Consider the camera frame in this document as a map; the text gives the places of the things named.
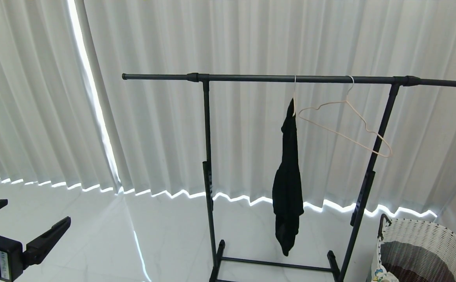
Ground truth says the cream printed garment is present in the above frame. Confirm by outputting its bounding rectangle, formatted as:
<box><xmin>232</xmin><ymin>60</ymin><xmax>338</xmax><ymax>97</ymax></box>
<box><xmin>371</xmin><ymin>266</ymin><xmax>398</xmax><ymax>282</ymax></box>

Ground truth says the black garment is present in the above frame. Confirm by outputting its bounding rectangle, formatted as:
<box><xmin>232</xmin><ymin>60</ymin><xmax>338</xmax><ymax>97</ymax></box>
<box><xmin>272</xmin><ymin>98</ymin><xmax>305</xmax><ymax>257</ymax></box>

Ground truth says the white laundry basket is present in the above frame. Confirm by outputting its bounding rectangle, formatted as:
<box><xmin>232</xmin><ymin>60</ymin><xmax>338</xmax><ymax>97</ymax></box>
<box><xmin>371</xmin><ymin>213</ymin><xmax>456</xmax><ymax>282</ymax></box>

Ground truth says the black clothes rack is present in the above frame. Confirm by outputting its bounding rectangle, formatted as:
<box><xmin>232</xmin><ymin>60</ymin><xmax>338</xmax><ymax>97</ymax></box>
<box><xmin>122</xmin><ymin>72</ymin><xmax>456</xmax><ymax>282</ymax></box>

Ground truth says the white curtain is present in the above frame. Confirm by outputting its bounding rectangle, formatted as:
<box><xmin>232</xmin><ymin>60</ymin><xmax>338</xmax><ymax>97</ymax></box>
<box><xmin>0</xmin><ymin>0</ymin><xmax>456</xmax><ymax>218</ymax></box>

